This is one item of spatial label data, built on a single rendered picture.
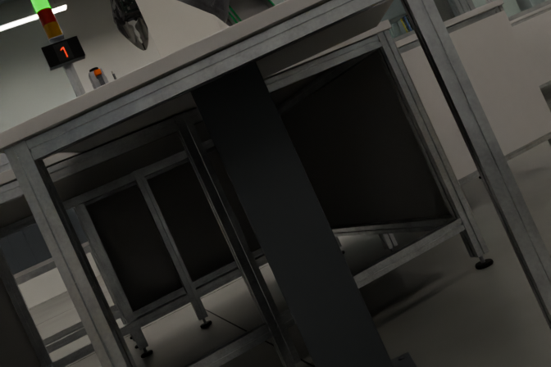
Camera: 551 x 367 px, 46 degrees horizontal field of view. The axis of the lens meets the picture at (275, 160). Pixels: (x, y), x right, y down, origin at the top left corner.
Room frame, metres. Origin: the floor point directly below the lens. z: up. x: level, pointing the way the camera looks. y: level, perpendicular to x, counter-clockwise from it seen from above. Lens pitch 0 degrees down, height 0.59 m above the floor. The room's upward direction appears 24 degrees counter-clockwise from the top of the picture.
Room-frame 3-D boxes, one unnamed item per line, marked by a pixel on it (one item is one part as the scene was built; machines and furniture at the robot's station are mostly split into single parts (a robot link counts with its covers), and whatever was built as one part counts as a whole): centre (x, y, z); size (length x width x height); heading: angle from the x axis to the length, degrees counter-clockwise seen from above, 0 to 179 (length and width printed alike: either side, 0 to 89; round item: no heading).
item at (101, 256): (3.56, -0.02, 0.43); 2.20 x 0.38 x 0.86; 109
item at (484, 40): (3.26, -0.70, 0.43); 1.11 x 0.68 x 0.86; 109
